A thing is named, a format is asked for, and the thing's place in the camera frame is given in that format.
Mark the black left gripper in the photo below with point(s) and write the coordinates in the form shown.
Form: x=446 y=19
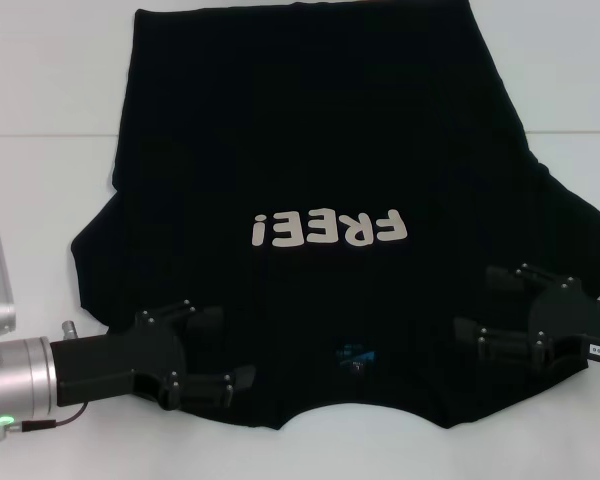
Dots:
x=105 y=360

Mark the black shirt with FREE print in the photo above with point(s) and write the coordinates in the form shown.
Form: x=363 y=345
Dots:
x=300 y=125

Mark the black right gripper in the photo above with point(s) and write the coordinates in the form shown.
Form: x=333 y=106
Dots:
x=570 y=325

